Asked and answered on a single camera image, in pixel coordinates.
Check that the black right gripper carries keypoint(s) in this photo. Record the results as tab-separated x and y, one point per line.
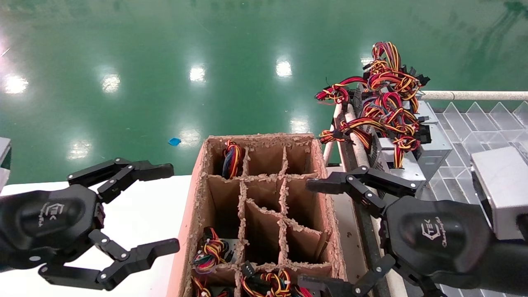
433	239

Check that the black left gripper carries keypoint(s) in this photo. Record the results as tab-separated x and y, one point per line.
45	222

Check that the beige flat shelf board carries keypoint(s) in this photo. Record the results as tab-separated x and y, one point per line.
351	235

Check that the long beige rack pipe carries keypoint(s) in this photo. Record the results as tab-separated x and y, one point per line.
363	159

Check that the white rack leg pipe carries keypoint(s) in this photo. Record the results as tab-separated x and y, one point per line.
328	154

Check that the small blue scrap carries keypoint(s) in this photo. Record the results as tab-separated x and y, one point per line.
174	141

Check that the brown cardboard divider box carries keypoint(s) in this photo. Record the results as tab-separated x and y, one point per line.
264	161

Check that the clear acrylic divider tray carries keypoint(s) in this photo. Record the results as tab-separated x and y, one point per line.
462	123

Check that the beige rack cross pipe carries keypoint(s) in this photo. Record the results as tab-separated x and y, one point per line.
474	95

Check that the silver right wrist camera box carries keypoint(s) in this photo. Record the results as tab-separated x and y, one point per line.
503	185

